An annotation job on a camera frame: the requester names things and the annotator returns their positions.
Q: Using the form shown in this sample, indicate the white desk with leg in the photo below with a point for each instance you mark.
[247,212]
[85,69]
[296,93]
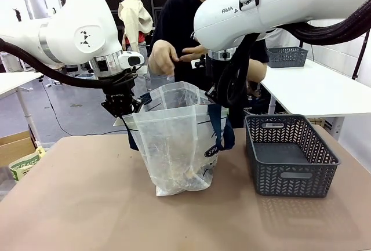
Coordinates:
[11,84]

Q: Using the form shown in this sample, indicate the black slanted pole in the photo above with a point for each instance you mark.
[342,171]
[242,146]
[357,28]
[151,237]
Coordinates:
[359,56]

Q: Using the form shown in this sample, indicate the person in black t-shirt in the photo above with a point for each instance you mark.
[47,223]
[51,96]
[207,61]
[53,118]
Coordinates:
[179,16]

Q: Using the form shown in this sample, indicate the white side table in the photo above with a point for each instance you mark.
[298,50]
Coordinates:
[313,88]

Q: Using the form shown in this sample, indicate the light wooden crate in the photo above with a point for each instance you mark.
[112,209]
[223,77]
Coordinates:
[317,122]

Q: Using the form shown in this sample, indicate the person's right hand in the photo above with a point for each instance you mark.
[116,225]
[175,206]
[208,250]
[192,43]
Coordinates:
[162,56]

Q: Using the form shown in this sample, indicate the plain brown cardboard box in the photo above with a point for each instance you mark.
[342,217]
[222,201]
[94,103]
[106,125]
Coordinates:
[14,146]

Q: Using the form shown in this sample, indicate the person's left forearm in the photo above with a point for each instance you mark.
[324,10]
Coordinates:
[257,71]

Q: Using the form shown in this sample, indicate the cardboard box green print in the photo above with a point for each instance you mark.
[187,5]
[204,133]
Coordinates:
[23,167]

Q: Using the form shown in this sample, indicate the mannequin with beige jacket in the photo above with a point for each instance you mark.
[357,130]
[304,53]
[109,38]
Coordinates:
[133,16]

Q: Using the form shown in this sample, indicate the small grey plastic basket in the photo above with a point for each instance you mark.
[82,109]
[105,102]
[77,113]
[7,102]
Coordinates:
[285,57]

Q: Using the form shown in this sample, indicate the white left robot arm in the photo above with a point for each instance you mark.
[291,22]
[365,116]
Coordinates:
[81,30]

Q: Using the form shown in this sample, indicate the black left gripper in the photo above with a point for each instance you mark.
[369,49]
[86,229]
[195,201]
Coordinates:
[117,100]

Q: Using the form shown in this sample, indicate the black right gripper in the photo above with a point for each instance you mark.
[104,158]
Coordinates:
[216,69]

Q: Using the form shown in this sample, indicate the person's left hand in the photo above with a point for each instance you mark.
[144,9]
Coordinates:
[195,54]

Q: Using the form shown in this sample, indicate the large grey plastic basket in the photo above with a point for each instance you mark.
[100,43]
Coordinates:
[290,175]

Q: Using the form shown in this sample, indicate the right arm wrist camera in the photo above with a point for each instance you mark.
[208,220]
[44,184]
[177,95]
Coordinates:
[199,62]

